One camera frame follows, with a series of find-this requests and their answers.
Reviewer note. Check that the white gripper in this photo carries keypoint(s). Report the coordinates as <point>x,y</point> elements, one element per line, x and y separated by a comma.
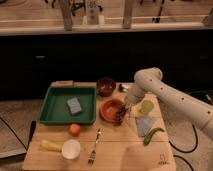
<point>134,94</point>

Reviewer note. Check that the dark red grape bunch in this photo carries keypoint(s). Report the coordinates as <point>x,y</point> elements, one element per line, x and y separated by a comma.
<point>120,113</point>

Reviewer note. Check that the red bowl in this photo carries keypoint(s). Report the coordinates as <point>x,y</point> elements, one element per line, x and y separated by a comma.
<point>109,110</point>

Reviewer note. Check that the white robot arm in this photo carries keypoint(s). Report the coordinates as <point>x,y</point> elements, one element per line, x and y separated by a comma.
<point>150,80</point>

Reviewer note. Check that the dark brown bowl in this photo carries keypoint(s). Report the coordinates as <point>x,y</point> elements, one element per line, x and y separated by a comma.
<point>105,87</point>

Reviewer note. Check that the white bowl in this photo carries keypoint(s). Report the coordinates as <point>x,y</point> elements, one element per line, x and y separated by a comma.
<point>71,149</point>

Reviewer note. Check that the small black object on table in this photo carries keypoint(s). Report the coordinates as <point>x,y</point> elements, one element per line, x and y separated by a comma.
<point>122,88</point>

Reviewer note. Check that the green cup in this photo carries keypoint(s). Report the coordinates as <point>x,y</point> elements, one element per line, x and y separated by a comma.
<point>146,107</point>

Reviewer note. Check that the blue grey cloth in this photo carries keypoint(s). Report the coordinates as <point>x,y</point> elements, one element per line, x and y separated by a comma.
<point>144,125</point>

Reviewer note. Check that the green chili pepper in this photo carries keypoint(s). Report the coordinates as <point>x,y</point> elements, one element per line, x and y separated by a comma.
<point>149,136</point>

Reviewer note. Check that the blue sponge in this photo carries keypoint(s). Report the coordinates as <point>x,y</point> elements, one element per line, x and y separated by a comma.
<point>74,105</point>

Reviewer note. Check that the orange fruit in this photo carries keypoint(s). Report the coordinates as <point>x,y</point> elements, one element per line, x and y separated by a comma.
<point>74,130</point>

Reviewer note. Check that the green plastic tray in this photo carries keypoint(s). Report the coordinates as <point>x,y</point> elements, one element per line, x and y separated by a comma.
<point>66,105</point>

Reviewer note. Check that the silver fork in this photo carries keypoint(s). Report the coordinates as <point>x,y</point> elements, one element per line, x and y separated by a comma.
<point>92,155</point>

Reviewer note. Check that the yellow corn cob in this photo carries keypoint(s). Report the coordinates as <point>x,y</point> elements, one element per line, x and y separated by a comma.
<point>50,146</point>

